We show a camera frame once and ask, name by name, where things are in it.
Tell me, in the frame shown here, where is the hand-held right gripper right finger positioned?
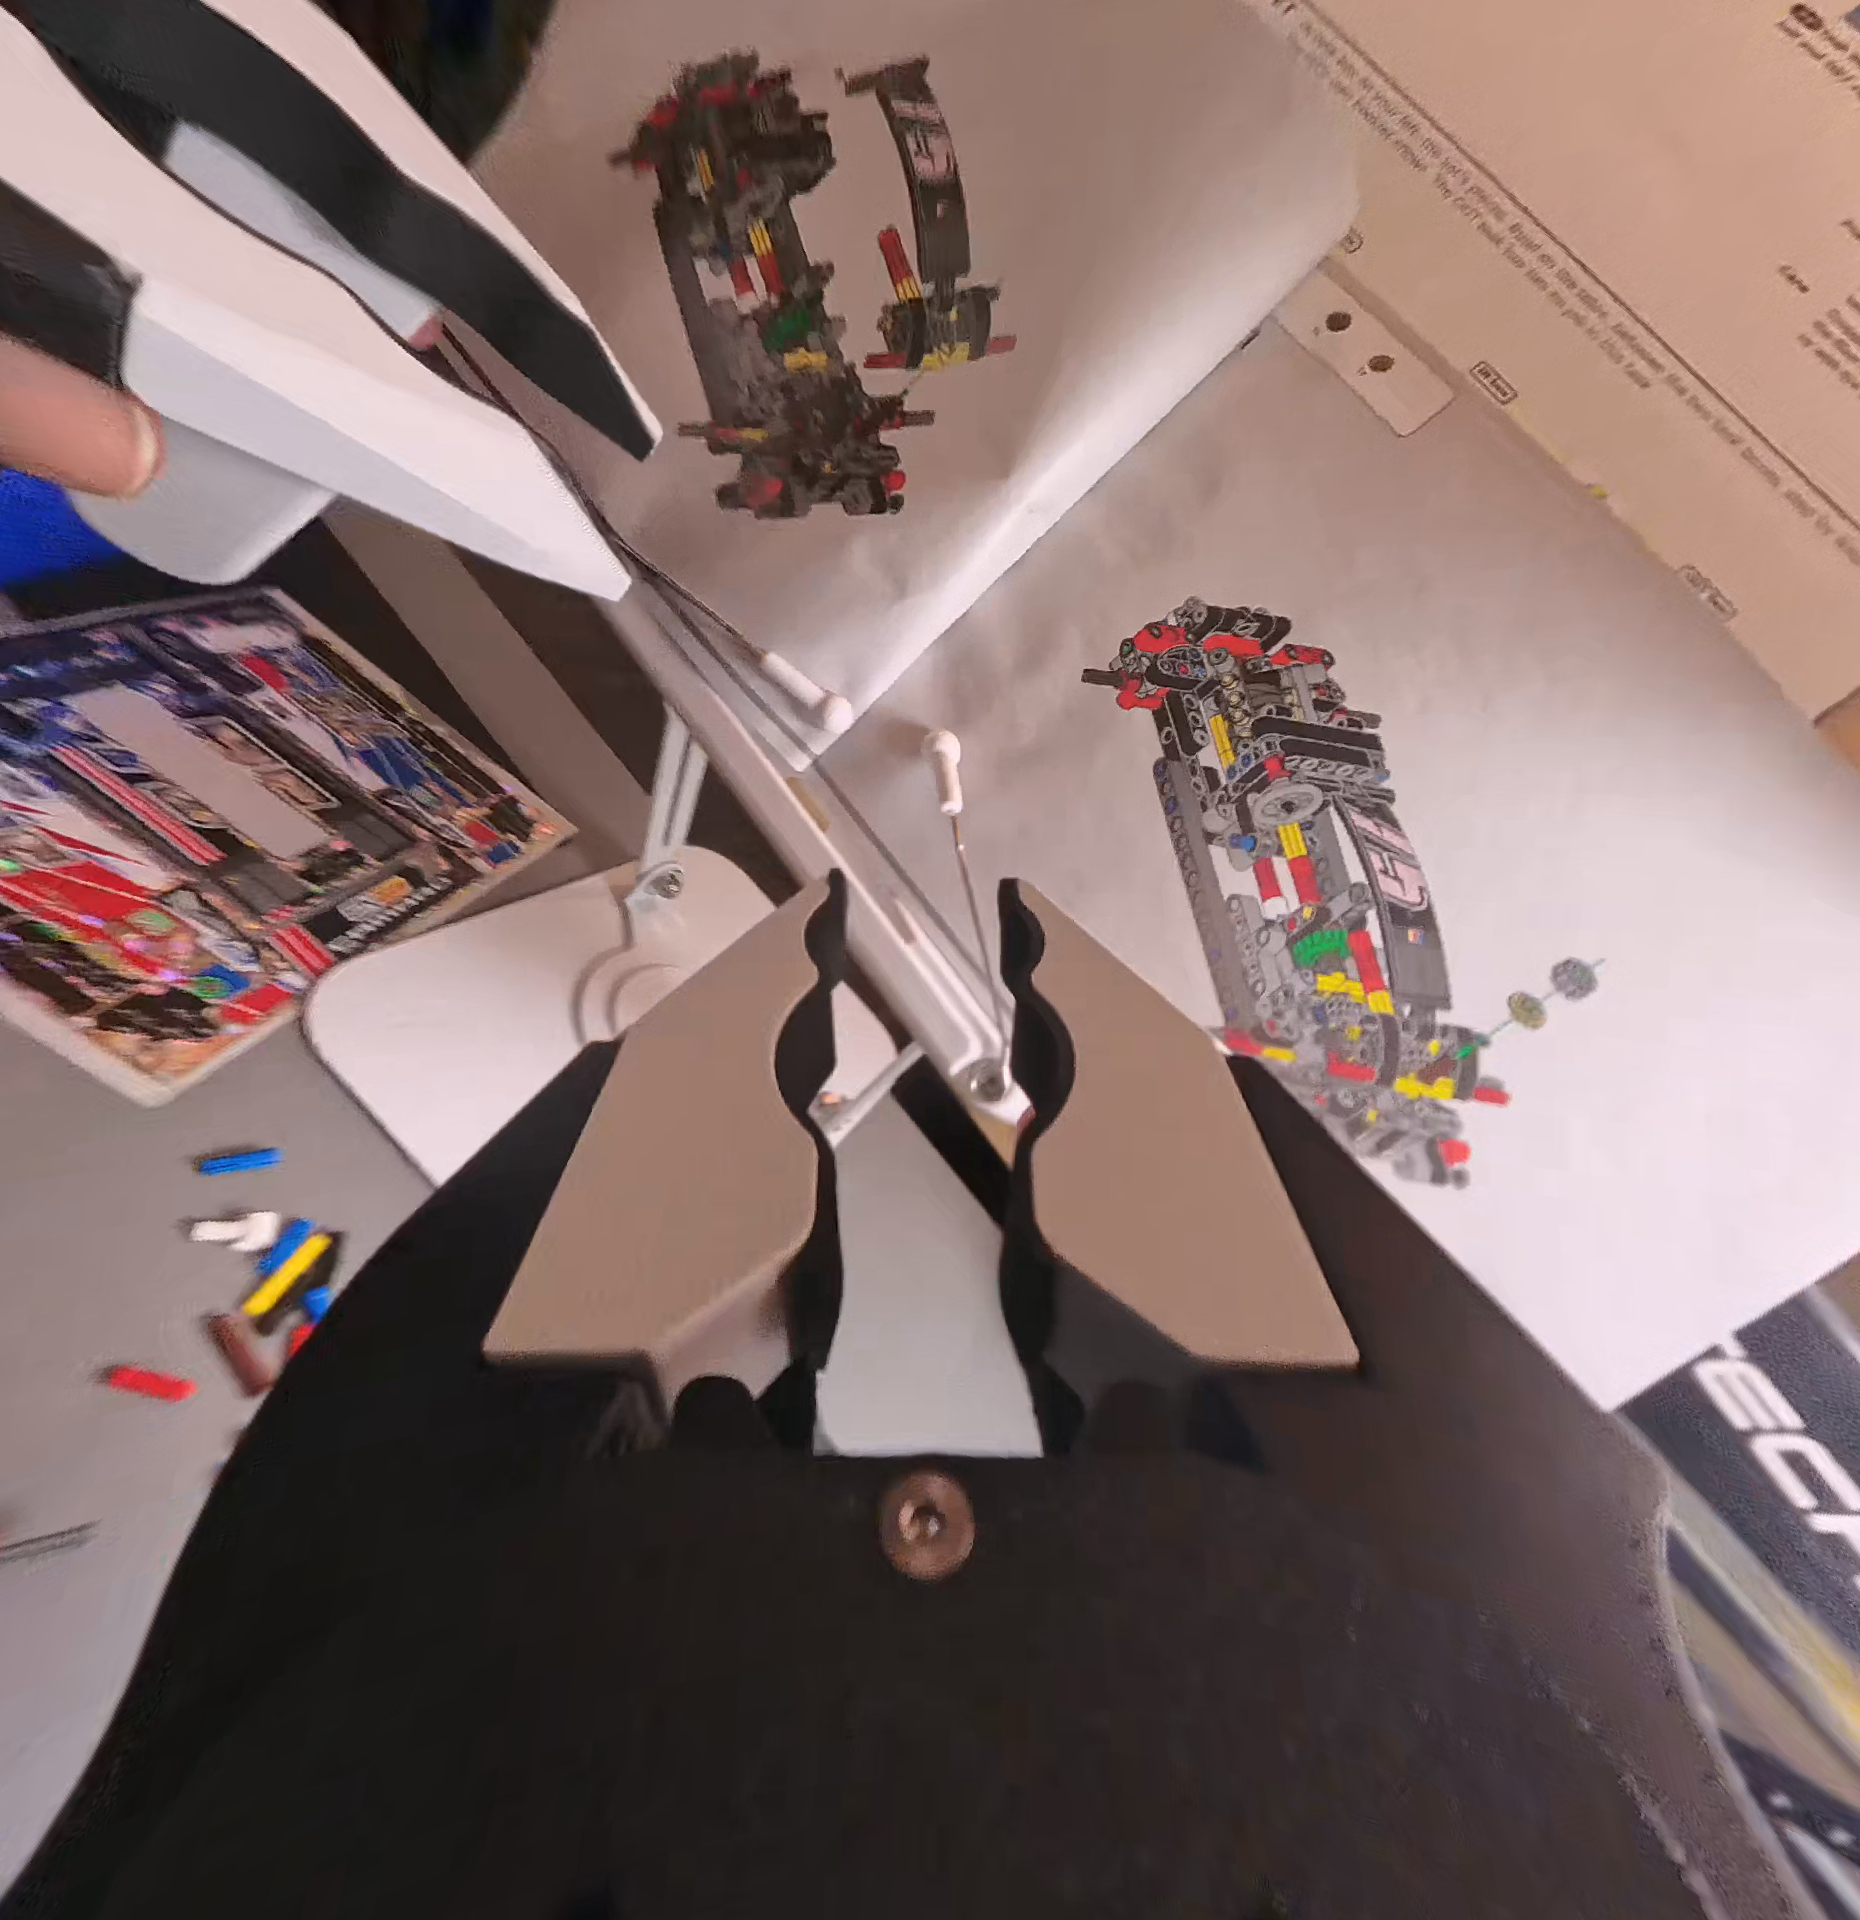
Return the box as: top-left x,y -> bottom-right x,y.
998,876 -> 1359,1450

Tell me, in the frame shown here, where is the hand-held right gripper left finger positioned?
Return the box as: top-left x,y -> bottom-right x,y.
482,869 -> 849,1450

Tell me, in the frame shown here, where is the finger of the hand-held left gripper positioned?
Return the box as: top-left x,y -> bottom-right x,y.
0,0 -> 640,603
0,0 -> 666,466

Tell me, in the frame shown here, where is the white book stand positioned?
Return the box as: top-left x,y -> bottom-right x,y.
303,255 -> 1832,1191

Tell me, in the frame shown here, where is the white building manual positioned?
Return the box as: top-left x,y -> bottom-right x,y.
472,0 -> 1860,1411

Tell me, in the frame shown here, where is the lego instruction booklet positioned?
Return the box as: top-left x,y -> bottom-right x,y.
0,589 -> 579,1108

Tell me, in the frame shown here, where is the pile of small lego pieces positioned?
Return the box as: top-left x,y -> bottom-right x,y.
102,1208 -> 348,1405

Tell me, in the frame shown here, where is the dark lego set box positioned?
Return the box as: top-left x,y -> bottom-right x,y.
1620,1245 -> 1860,1920

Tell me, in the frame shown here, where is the blue plastic storage bin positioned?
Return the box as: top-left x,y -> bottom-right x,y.
0,466 -> 121,596

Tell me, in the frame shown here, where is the printed instruction board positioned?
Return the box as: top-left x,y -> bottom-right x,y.
1271,0 -> 1860,721

